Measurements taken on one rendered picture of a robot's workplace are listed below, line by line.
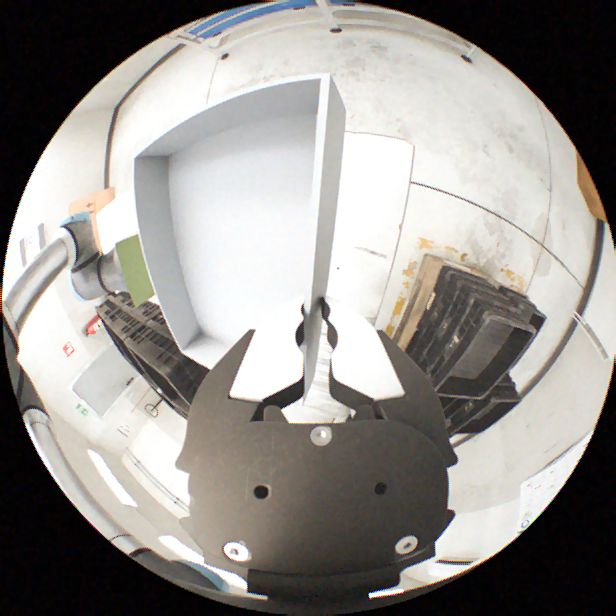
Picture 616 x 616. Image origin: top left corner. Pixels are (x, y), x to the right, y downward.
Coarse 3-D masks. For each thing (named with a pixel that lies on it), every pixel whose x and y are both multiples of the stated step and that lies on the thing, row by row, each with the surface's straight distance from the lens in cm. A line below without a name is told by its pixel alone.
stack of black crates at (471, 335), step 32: (448, 288) 88; (480, 288) 84; (448, 320) 81; (480, 320) 64; (512, 320) 70; (448, 352) 76; (480, 352) 88; (512, 352) 89; (448, 384) 89; (480, 384) 100
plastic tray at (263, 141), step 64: (192, 128) 18; (256, 128) 17; (320, 128) 10; (192, 192) 22; (256, 192) 16; (320, 192) 9; (192, 256) 24; (256, 256) 17; (320, 256) 11; (192, 320) 30; (256, 320) 21; (320, 320) 16
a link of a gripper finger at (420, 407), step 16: (384, 336) 9; (400, 352) 9; (400, 368) 8; (416, 368) 8; (416, 384) 8; (384, 400) 7; (400, 400) 7; (416, 400) 7; (432, 400) 8; (384, 416) 7; (400, 416) 7; (416, 416) 7; (432, 416) 7; (432, 432) 7; (448, 448) 7; (448, 464) 7
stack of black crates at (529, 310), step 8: (504, 288) 121; (512, 296) 113; (520, 296) 128; (512, 304) 110; (520, 304) 106; (528, 304) 124; (528, 312) 130; (536, 312) 117; (528, 320) 134; (536, 320) 132; (544, 320) 129; (536, 328) 131; (536, 336) 132; (512, 368) 139
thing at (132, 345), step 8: (128, 344) 72; (136, 344) 69; (136, 352) 66; (144, 352) 63; (144, 360) 62; (152, 360) 58; (144, 368) 82; (160, 368) 54; (168, 368) 53; (168, 376) 52; (176, 376) 54; (176, 384) 55; (184, 392) 58; (192, 400) 62
